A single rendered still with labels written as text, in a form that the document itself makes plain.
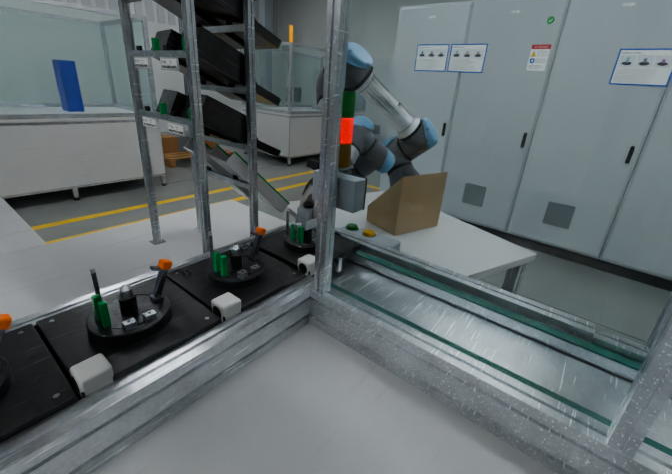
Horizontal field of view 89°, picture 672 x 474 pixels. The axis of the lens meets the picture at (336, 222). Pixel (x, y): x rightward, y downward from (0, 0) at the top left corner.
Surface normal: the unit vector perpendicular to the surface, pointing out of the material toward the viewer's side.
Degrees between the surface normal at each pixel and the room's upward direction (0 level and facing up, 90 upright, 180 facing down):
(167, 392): 90
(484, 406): 90
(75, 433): 90
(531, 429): 90
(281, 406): 0
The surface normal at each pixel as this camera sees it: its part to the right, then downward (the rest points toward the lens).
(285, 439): 0.07, -0.93
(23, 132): 0.77, 0.29
